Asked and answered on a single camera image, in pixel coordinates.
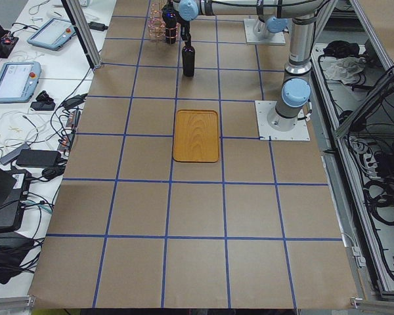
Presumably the far blue teach pendant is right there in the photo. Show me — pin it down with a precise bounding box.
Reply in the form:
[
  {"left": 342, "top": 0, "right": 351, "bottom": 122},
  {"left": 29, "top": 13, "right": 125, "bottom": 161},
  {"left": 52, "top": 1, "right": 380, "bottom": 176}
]
[{"left": 0, "top": 61, "right": 41, "bottom": 104}]

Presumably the dark wine bottle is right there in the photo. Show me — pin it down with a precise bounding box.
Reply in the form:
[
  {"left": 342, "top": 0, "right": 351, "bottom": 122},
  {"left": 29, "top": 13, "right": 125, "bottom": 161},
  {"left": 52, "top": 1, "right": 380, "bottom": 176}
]
[
  {"left": 162, "top": 1, "right": 177, "bottom": 44},
  {"left": 181, "top": 44, "right": 196, "bottom": 77}
]

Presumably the black power adapter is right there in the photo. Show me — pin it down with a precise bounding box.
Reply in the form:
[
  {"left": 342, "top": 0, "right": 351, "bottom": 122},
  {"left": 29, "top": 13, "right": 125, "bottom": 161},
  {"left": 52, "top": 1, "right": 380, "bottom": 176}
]
[{"left": 88, "top": 22, "right": 108, "bottom": 32}]

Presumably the copper wire bottle basket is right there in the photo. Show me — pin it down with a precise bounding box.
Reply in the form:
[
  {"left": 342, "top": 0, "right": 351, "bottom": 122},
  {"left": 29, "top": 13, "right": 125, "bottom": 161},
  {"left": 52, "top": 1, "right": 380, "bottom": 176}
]
[{"left": 147, "top": 1, "right": 179, "bottom": 43}]

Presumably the black laptop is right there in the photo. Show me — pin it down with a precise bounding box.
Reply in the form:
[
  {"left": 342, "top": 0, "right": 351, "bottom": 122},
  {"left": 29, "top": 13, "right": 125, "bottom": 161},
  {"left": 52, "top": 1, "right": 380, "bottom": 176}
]
[{"left": 0, "top": 168, "right": 31, "bottom": 233}]

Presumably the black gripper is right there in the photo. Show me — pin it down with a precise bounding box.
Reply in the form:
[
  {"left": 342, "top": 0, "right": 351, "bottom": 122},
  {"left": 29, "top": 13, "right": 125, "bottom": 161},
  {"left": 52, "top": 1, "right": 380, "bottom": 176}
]
[{"left": 179, "top": 18, "right": 192, "bottom": 47}]

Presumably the large black power brick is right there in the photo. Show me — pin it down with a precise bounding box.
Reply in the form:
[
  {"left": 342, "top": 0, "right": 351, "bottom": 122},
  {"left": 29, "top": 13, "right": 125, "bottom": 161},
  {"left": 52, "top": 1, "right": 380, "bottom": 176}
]
[{"left": 16, "top": 150, "right": 61, "bottom": 168}]

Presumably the aluminium frame post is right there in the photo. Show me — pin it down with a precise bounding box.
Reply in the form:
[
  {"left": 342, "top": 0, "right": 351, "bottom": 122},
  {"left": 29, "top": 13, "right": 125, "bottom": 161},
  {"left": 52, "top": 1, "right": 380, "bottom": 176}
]
[{"left": 61, "top": 0, "right": 102, "bottom": 71}]

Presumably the wooden serving tray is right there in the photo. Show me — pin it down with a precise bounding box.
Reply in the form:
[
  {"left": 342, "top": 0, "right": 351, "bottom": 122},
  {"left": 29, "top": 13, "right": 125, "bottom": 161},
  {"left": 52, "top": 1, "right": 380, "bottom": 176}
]
[{"left": 173, "top": 109, "right": 220, "bottom": 163}]

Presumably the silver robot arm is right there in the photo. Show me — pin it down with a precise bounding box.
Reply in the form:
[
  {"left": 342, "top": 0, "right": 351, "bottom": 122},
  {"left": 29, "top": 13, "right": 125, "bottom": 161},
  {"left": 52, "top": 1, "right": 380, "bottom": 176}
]
[
  {"left": 253, "top": 15, "right": 288, "bottom": 37},
  {"left": 173, "top": 1, "right": 328, "bottom": 121}
]

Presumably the black webcam on desk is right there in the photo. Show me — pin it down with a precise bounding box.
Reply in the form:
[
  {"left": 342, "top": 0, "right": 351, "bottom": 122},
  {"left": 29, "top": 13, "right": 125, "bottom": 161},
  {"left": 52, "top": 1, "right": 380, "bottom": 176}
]
[{"left": 30, "top": 91, "right": 55, "bottom": 111}]

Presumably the near blue teach pendant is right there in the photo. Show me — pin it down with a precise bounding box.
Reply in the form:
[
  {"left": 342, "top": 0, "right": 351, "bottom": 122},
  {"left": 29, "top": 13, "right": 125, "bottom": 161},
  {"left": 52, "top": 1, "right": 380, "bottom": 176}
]
[{"left": 27, "top": 18, "right": 76, "bottom": 51}]

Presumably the blue teach pendant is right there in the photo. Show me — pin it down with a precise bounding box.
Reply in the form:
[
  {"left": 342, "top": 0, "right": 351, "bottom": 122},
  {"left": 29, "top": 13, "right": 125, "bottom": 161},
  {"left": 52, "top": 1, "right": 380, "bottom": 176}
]
[
  {"left": 0, "top": 61, "right": 41, "bottom": 104},
  {"left": 27, "top": 18, "right": 76, "bottom": 51}
]

